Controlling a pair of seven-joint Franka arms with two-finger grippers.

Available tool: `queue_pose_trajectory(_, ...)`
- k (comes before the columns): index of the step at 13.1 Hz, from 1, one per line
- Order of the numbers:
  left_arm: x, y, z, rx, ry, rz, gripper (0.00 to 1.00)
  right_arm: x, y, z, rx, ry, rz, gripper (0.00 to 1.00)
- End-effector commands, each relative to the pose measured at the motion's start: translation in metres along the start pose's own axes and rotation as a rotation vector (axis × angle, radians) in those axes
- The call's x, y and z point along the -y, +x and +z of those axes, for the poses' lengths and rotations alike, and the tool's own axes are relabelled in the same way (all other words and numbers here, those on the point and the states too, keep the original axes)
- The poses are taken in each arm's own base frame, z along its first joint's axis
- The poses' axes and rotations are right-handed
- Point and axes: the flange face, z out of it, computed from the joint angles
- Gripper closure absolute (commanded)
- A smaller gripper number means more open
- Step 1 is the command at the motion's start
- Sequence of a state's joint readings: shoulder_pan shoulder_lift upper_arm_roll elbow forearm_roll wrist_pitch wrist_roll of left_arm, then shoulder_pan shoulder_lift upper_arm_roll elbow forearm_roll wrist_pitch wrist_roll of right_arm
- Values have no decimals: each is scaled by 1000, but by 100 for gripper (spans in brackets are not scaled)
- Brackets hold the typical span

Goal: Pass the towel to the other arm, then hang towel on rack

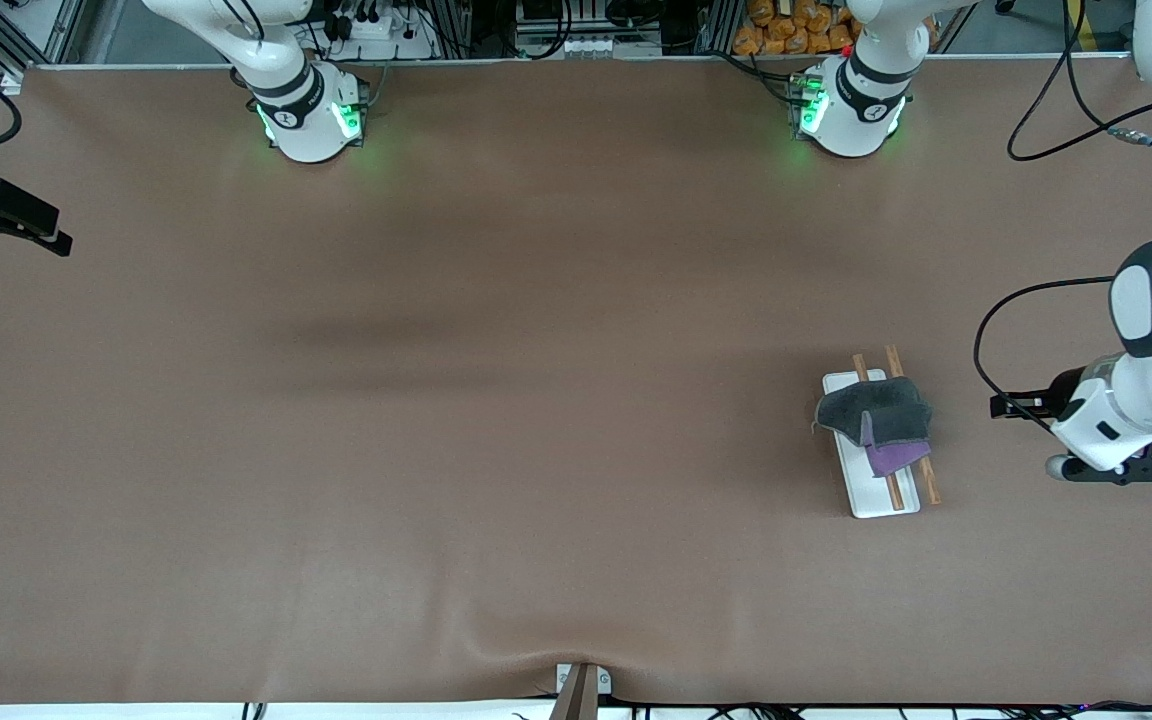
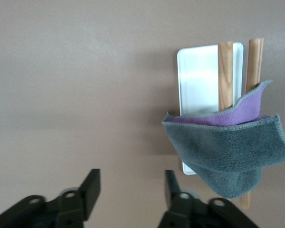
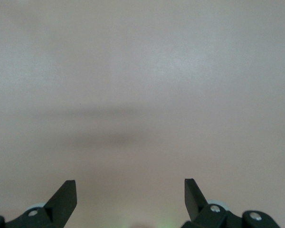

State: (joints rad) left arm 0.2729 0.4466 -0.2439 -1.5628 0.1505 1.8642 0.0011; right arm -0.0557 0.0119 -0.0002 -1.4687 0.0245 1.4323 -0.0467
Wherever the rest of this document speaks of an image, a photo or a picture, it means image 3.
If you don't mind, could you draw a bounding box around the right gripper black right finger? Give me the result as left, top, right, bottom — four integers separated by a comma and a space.
181, 178, 282, 228

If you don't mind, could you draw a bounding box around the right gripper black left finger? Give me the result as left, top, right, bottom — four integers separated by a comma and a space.
0, 180, 78, 228

